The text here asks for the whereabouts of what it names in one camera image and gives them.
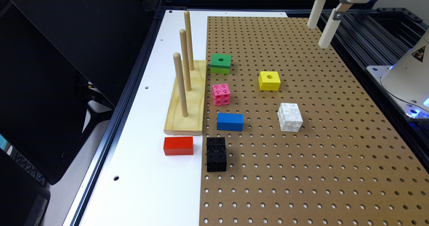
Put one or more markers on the brown pegboard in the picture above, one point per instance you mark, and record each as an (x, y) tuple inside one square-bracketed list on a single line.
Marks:
[(346, 165)]

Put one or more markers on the white interlocking cube block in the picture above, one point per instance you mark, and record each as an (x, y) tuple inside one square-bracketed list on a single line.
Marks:
[(289, 116)]

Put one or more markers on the front wooden peg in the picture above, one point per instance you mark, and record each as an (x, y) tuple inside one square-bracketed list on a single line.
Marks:
[(180, 83)]

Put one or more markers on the black interlocking cube block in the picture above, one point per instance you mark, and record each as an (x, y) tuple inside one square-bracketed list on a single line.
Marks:
[(216, 157)]

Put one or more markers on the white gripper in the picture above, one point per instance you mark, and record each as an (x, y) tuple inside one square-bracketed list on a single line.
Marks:
[(333, 21)]

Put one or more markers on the pink interlocking cube block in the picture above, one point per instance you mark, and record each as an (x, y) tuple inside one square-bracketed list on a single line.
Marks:
[(221, 94)]

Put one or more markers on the rear wooden peg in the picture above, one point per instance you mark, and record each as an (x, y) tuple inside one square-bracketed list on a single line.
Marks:
[(189, 39)]

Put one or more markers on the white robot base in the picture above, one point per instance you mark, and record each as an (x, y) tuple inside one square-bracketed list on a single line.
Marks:
[(406, 82)]

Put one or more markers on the yellow block with hole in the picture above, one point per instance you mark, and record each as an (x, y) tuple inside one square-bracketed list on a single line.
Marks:
[(269, 81)]

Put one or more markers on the black monitor panel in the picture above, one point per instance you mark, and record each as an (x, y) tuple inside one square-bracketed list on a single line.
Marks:
[(47, 46)]

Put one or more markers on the red rectangular block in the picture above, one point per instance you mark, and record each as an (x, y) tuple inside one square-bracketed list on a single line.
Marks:
[(177, 146)]

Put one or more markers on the wooden peg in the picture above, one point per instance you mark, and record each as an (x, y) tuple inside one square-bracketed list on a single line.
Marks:
[(180, 83), (186, 68), (189, 39)]

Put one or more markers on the blue rectangular block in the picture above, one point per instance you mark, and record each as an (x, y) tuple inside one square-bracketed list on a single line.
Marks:
[(230, 122)]

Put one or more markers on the wooden peg base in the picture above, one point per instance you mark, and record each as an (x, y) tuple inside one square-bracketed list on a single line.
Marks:
[(175, 123)]

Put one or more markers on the green block with hole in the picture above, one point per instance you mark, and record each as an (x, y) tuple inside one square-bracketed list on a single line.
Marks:
[(220, 63)]

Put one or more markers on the middle wooden peg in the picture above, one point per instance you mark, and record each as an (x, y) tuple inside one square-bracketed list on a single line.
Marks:
[(186, 68)]

